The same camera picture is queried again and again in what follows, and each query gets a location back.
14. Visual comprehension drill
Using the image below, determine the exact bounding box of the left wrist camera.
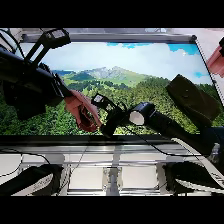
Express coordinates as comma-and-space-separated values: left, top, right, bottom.
23, 28, 72, 65

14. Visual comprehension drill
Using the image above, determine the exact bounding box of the black cable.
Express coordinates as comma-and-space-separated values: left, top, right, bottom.
120, 124, 205, 158
0, 148, 52, 178

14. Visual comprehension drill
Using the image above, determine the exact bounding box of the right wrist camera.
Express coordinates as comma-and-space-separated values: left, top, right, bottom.
91, 93, 118, 113

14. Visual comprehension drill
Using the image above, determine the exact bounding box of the brown garment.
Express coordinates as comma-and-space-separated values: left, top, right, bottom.
165, 74, 223, 130

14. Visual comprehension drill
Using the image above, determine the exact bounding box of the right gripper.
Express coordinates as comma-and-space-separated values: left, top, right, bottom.
99, 105, 132, 138

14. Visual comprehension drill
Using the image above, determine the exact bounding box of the pink garment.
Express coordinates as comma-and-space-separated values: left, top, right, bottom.
206, 44, 224, 79

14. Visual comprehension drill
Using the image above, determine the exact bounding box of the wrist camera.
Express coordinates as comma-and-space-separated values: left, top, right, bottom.
23, 28, 72, 65
91, 93, 118, 113

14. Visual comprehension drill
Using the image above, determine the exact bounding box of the silver frame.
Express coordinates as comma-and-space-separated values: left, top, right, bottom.
0, 134, 224, 197

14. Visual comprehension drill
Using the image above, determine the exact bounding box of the red garment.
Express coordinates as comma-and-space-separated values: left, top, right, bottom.
64, 88, 103, 133

